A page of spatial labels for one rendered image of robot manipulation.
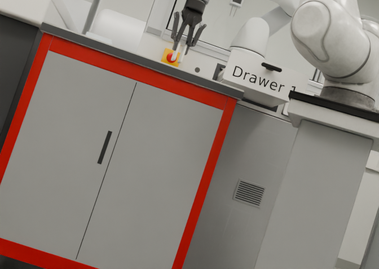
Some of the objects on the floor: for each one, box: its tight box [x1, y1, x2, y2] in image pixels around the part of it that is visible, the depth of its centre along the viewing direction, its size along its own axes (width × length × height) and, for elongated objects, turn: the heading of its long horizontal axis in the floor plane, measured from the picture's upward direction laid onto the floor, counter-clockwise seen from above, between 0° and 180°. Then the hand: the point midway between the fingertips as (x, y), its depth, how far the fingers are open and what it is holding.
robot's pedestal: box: [253, 98, 379, 269], centre depth 158 cm, size 30×30×76 cm
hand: (179, 52), depth 204 cm, fingers closed
